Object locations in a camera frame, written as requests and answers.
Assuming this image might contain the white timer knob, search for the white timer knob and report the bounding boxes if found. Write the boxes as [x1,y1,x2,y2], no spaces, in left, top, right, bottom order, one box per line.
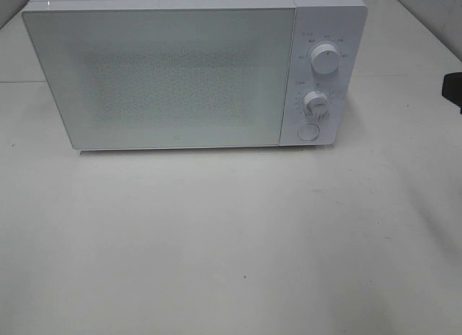
[302,90,329,116]

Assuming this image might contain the white microwave door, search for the white microwave door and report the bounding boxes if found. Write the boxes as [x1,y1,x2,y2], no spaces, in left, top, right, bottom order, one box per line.
[23,9,295,150]

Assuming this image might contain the round white door button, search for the round white door button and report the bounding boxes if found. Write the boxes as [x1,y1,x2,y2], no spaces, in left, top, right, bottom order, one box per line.
[297,123,320,142]

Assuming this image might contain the upper white power knob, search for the upper white power knob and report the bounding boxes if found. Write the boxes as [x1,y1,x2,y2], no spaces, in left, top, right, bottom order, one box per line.
[310,41,341,75]

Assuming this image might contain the white microwave oven body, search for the white microwave oven body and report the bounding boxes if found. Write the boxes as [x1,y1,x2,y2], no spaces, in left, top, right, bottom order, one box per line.
[22,0,368,149]

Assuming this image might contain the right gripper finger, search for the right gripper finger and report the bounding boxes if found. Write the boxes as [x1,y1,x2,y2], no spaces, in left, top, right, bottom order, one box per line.
[441,72,462,113]

